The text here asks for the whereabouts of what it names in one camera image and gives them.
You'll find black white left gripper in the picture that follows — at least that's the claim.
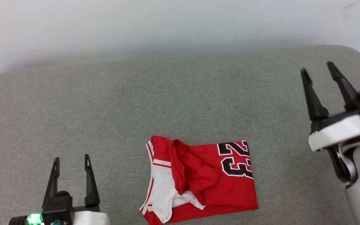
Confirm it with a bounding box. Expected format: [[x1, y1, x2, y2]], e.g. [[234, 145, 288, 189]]
[[8, 153, 111, 225]]

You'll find red white basketball jersey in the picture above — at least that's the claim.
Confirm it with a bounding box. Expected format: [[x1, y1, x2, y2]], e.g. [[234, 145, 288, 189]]
[[139, 135, 259, 225]]

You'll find grey fabric sofa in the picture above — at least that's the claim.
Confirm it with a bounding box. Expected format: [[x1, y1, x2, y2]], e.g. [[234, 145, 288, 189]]
[[0, 45, 360, 225]]

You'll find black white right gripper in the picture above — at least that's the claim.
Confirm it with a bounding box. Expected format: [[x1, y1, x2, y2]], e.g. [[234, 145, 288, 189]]
[[300, 61, 360, 185]]

